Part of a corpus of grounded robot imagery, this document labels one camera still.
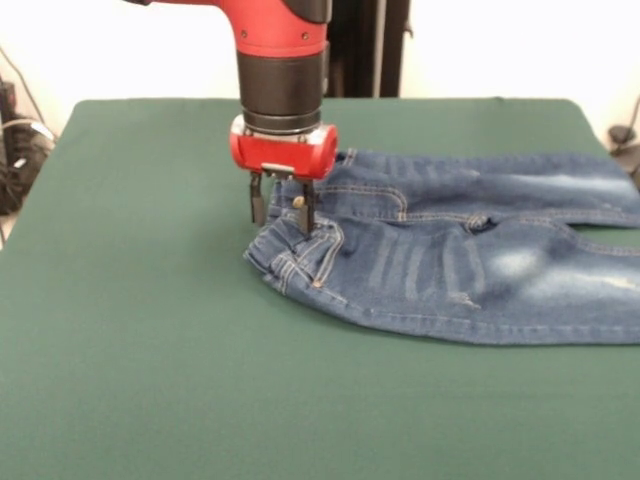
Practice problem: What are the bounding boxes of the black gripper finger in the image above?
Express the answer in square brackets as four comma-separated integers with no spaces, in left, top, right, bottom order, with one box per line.
[297,180,318,234]
[248,172,267,226]

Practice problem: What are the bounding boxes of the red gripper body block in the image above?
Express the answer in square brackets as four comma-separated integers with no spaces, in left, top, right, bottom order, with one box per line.
[229,115,339,181]

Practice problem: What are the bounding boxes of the blue denim jeans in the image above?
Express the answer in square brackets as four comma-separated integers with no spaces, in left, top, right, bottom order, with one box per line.
[243,148,640,347]

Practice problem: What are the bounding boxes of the dark green table cloth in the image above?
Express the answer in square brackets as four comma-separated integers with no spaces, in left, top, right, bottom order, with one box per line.
[0,97,640,480]

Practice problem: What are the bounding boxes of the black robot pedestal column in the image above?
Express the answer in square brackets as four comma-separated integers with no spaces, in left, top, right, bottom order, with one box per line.
[324,0,415,99]

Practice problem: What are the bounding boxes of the black cable bundle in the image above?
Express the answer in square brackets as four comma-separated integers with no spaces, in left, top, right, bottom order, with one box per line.
[0,44,59,251]

